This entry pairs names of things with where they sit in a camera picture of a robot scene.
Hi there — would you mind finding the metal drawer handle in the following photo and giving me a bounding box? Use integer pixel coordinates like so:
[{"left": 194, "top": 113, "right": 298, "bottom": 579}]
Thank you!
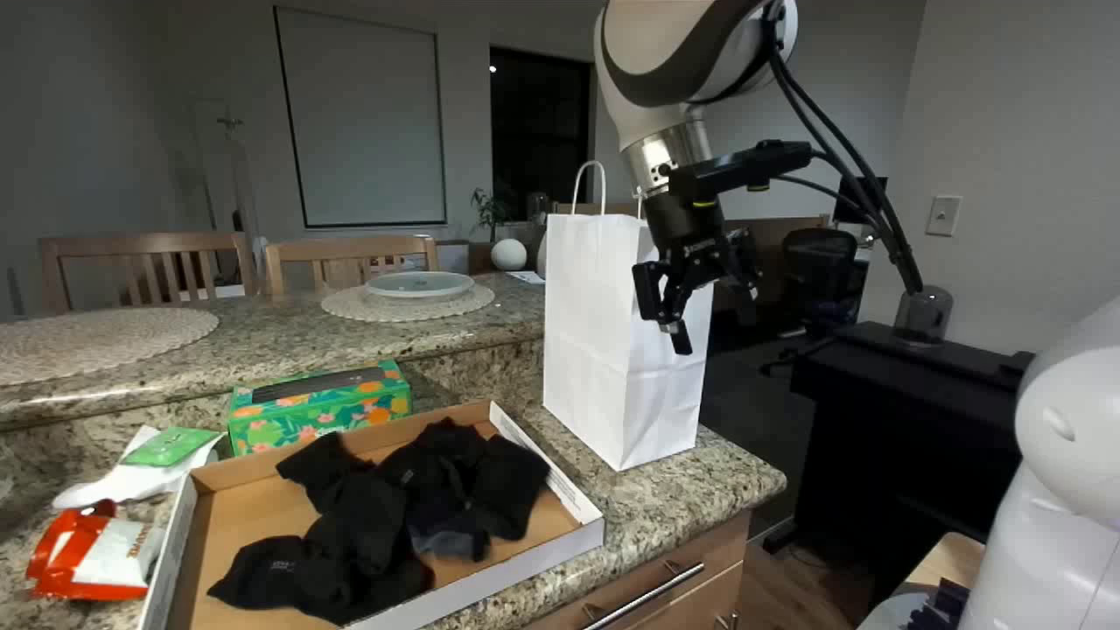
[{"left": 582, "top": 555, "right": 712, "bottom": 630}]

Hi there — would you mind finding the wooden base cabinet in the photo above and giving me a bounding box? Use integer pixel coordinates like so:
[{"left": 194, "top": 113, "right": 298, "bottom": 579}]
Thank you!
[{"left": 521, "top": 510, "right": 757, "bottom": 630}]

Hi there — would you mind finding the black desk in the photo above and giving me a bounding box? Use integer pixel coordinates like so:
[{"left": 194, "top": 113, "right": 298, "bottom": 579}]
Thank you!
[{"left": 789, "top": 318, "right": 1037, "bottom": 586}]

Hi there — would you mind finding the white round vase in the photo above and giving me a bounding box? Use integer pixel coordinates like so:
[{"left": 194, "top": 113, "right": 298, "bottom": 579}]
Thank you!
[{"left": 488, "top": 235, "right": 533, "bottom": 272}]

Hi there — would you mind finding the green floral tissue box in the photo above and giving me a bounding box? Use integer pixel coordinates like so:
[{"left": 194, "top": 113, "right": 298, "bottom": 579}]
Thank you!
[{"left": 223, "top": 358, "right": 418, "bottom": 463}]

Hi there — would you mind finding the white projection screen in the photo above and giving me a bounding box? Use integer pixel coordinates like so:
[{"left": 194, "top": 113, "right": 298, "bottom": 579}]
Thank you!
[{"left": 270, "top": 4, "right": 453, "bottom": 229}]

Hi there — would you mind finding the white paper bag with handles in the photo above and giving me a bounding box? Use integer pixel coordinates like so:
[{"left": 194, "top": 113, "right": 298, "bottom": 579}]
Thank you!
[{"left": 539, "top": 157, "right": 719, "bottom": 474}]

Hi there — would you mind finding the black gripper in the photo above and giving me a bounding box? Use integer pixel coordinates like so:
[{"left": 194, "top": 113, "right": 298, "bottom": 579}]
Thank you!
[{"left": 629, "top": 186, "right": 760, "bottom": 358}]

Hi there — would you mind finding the round woven placemat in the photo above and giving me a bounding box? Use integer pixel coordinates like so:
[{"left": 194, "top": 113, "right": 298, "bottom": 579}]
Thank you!
[
  {"left": 314, "top": 277, "right": 502, "bottom": 324},
  {"left": 0, "top": 303, "right": 223, "bottom": 390}
]

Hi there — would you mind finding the grey glass jar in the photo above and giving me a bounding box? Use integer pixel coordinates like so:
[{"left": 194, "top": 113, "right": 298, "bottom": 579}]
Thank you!
[{"left": 894, "top": 278, "right": 957, "bottom": 342}]

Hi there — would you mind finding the white light switch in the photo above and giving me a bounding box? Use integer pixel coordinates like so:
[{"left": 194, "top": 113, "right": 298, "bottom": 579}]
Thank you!
[{"left": 924, "top": 191, "right": 963, "bottom": 240}]

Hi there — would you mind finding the white wipes packet green label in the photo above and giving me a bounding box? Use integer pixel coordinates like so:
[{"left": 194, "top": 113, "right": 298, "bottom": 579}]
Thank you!
[{"left": 49, "top": 423, "right": 228, "bottom": 515}]

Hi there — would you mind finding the orange and white packet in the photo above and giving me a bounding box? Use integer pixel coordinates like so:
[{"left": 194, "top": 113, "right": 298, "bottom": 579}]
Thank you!
[{"left": 24, "top": 496, "right": 168, "bottom": 605}]

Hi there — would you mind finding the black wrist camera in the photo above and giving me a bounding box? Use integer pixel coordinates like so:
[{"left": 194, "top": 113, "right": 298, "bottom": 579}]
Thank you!
[{"left": 679, "top": 136, "right": 815, "bottom": 195}]

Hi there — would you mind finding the clear glass plate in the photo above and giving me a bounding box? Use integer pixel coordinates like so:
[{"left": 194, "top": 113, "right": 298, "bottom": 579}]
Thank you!
[{"left": 361, "top": 267, "right": 480, "bottom": 303}]

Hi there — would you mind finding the black office chair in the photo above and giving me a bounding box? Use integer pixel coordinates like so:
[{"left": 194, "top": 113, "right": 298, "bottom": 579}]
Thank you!
[{"left": 764, "top": 225, "right": 867, "bottom": 377}]

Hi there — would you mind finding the black sock with grey toe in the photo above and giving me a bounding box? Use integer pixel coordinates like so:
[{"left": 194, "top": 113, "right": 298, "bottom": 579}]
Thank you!
[{"left": 399, "top": 522, "right": 493, "bottom": 565}]

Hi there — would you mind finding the small green houseplant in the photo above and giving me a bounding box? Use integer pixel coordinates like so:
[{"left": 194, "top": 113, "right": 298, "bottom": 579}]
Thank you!
[{"left": 469, "top": 186, "right": 519, "bottom": 240}]

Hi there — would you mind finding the wooden dining chair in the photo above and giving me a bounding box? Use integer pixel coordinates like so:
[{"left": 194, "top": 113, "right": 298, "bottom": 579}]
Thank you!
[
  {"left": 257, "top": 229, "right": 442, "bottom": 300},
  {"left": 34, "top": 228, "right": 259, "bottom": 316}
]

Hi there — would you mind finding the dark computer monitor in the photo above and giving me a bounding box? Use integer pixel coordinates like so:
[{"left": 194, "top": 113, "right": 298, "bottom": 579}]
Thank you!
[{"left": 834, "top": 172, "right": 894, "bottom": 229}]

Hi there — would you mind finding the flat cardboard box tray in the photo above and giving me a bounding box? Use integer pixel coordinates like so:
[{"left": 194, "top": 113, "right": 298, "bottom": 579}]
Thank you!
[{"left": 138, "top": 396, "right": 610, "bottom": 630}]

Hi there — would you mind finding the light wooden board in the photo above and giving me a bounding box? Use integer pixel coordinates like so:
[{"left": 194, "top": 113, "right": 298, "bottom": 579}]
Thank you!
[{"left": 904, "top": 530, "right": 990, "bottom": 592}]

